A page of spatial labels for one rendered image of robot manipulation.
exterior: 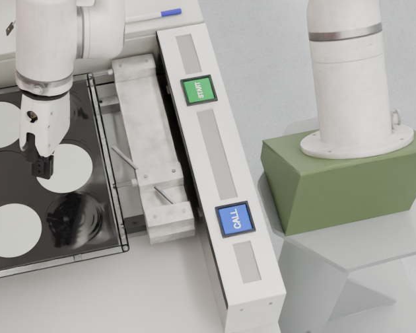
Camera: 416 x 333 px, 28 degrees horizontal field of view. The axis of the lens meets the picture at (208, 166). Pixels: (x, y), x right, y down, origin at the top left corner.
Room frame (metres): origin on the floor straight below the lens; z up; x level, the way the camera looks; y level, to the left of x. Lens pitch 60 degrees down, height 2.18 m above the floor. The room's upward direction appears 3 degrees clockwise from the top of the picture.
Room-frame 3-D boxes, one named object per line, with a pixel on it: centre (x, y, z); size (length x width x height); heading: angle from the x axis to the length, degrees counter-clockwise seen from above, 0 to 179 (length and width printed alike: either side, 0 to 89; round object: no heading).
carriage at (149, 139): (0.77, 0.10, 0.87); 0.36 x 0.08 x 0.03; 16
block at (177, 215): (0.62, 0.06, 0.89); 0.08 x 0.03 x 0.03; 106
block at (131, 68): (0.93, 0.15, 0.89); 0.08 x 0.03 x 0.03; 106
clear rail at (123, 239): (0.73, 0.18, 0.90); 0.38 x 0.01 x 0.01; 16
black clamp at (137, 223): (0.61, 0.12, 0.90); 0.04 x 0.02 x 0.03; 106
